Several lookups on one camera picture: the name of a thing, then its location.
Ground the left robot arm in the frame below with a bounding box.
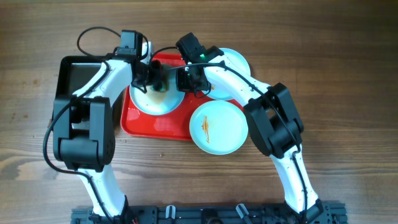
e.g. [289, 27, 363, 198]
[43, 30, 160, 223]

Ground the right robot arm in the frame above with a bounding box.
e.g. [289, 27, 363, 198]
[175, 32, 323, 223]

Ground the black water tray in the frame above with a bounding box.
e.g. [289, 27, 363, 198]
[55, 55, 124, 128]

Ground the white plate front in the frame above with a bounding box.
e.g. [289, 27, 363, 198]
[189, 101, 248, 156]

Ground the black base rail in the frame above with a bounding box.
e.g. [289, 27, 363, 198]
[70, 202, 348, 224]

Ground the red plastic tray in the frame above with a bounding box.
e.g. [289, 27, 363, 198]
[120, 52, 246, 142]

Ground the white plate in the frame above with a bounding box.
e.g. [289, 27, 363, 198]
[205, 47, 251, 101]
[129, 64, 185, 116]
[189, 101, 248, 156]

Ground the green yellow sponge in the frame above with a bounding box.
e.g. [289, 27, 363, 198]
[152, 65, 169, 92]

